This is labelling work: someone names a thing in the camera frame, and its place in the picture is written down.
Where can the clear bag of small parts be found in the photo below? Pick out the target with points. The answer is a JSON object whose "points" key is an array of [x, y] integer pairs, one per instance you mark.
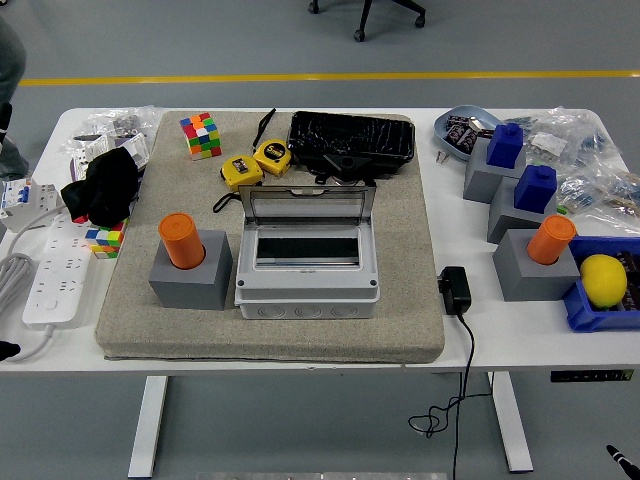
{"points": [[135, 120]]}

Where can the large colourful puzzle cube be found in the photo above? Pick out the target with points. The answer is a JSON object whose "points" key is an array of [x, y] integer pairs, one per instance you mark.
{"points": [[200, 135]]}

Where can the yellow tape measure dark label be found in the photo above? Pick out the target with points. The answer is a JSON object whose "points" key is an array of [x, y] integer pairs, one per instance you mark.
{"points": [[241, 172]]}

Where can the blue block battery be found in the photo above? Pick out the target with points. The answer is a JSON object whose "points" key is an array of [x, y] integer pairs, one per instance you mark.
{"points": [[535, 190], [505, 145]]}

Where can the clear bag of blue parts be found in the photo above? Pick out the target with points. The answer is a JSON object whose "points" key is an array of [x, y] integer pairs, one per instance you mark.
{"points": [[560, 135]]}

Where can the black power adapter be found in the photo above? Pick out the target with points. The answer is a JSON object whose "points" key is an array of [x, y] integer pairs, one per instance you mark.
{"points": [[455, 290]]}

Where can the person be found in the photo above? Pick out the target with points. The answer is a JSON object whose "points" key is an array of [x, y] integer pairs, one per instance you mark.
{"points": [[10, 75]]}

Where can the dark packets in bin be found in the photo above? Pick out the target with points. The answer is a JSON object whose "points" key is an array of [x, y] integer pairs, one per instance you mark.
{"points": [[632, 280]]}

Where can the black plastic tray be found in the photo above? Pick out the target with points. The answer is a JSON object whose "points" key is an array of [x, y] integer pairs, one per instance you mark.
{"points": [[350, 132]]}

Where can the yellow tape measure 5m label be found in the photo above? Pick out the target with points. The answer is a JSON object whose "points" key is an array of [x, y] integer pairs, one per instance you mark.
{"points": [[272, 156]]}

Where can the white printed packets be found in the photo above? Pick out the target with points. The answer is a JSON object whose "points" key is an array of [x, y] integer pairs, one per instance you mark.
{"points": [[130, 150]]}

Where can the white table leg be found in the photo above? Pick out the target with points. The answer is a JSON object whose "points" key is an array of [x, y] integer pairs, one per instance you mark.
{"points": [[512, 425], [147, 425]]}

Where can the light blue dish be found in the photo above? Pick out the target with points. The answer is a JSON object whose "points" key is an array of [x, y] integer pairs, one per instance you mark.
{"points": [[445, 135]]}

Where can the white circuit breaker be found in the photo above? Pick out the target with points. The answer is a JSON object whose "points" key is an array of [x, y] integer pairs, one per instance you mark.
{"points": [[35, 200]]}

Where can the yellow lemon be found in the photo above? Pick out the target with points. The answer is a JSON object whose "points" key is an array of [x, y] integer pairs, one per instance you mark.
{"points": [[604, 280]]}

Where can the black bracket with hole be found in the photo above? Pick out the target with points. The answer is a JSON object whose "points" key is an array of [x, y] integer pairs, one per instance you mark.
{"points": [[345, 164]]}

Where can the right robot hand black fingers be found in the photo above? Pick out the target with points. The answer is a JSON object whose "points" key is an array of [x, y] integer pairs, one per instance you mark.
{"points": [[625, 460]]}

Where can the black table control panel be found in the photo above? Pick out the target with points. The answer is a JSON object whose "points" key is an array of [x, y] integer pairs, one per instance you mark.
{"points": [[590, 376]]}

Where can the grey-brown mat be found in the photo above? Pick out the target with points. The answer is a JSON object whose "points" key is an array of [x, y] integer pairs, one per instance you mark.
{"points": [[400, 300]]}

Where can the orange cylinder battery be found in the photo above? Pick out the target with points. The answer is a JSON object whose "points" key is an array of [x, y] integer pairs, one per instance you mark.
{"points": [[181, 235], [550, 240]]}

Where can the dark printed packets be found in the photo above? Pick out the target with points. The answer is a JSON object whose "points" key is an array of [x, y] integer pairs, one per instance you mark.
{"points": [[462, 132]]}

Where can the blue storage bin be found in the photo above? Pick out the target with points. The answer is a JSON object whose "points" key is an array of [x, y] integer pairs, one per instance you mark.
{"points": [[580, 315]]}

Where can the black office chair base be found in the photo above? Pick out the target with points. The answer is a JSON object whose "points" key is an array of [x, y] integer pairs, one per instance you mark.
{"points": [[365, 15]]}

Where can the grey block holder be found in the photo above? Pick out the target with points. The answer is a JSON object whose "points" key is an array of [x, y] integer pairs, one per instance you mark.
{"points": [[505, 220], [482, 180]]}

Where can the white power strip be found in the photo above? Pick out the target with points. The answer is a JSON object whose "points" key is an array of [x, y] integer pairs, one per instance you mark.
{"points": [[60, 275]]}

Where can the grey block with round hole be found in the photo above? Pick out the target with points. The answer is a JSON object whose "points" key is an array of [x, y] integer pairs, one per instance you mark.
{"points": [[530, 282], [195, 287]]}

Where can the grey electrical junction box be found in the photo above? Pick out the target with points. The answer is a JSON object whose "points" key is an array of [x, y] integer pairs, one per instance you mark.
{"points": [[307, 295]]}

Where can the clear bag of mixed parts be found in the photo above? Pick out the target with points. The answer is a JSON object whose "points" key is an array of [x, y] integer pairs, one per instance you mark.
{"points": [[600, 192]]}

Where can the black cloth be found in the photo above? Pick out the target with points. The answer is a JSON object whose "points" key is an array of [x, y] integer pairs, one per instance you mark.
{"points": [[107, 185]]}

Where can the small colourful puzzle cube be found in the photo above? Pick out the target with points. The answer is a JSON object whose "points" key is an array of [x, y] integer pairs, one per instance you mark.
{"points": [[106, 241]]}

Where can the small green connector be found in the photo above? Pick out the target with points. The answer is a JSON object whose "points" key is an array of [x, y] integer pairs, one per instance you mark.
{"points": [[562, 209]]}

